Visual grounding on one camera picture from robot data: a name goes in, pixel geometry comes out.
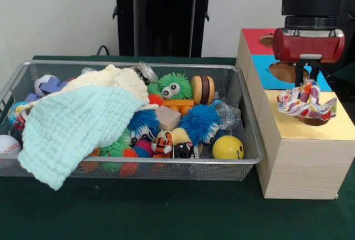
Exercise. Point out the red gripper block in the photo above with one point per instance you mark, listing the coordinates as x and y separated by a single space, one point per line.
308 47

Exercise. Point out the white baseball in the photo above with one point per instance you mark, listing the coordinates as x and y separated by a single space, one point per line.
8 145

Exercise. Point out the tan foam block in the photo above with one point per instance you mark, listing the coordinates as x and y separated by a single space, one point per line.
167 118

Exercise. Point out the tiger plush toy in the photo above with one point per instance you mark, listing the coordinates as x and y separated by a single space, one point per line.
162 147

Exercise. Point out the colourful patterned cloth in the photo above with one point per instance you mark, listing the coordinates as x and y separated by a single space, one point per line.
305 104

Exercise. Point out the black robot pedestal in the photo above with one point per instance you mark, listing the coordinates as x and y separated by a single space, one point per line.
166 15

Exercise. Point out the green fuzzy toy with eyes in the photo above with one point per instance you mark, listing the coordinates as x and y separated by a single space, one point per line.
173 84

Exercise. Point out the wooden box with three holes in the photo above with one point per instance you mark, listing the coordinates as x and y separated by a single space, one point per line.
305 168

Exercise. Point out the blue spiky ball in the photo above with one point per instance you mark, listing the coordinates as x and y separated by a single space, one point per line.
199 123

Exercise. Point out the cream knitted cloth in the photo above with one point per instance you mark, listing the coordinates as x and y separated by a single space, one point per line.
111 77

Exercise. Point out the yellow smiley ball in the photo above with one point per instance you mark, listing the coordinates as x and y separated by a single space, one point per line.
228 147

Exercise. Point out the black and white soccer ball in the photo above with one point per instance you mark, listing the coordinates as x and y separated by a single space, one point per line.
44 82

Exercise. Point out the light blue muslin cloth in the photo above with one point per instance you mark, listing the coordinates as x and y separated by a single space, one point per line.
72 129

